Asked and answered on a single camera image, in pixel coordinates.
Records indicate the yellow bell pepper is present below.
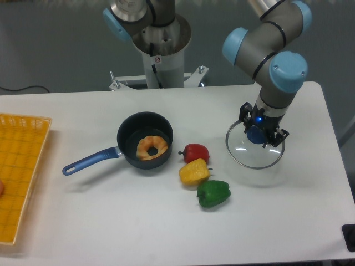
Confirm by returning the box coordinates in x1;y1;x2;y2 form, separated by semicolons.
179;158;211;186

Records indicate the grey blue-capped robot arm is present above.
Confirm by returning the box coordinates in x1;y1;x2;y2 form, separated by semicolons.
103;1;312;146

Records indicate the yellow plastic basket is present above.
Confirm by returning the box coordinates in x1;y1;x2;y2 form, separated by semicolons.
1;113;52;245

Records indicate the black cable on floor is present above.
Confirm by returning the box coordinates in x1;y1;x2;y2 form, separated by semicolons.
0;85;51;94

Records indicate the glazed ring pastry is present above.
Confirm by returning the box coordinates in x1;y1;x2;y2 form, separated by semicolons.
136;135;168;161

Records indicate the black device at table edge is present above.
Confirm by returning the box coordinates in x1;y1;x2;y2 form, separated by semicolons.
342;224;355;252

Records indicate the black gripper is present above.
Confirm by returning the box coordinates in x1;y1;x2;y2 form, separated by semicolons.
239;102;289;147

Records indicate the red bell pepper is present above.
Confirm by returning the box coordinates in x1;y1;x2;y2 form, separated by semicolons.
178;144;210;163

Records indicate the glass pot lid blue knob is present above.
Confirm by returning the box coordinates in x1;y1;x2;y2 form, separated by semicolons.
225;120;286;170

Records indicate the green bell pepper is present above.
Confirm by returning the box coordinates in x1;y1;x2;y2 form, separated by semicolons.
196;180;231;208

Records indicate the dark blue saucepan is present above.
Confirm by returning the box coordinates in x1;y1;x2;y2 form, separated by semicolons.
62;111;173;176

